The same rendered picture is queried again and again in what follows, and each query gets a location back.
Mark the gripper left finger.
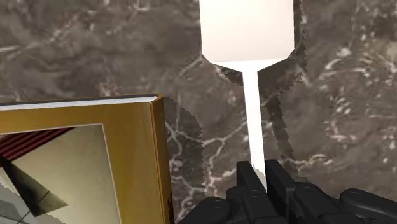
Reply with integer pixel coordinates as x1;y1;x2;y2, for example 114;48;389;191
179;160;288;224

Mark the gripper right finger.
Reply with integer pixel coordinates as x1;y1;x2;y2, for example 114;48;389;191
265;159;397;224

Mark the white spatula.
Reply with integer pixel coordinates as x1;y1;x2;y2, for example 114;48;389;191
198;0;295;191

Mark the gold cover book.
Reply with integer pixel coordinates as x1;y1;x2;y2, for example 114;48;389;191
0;94;175;224

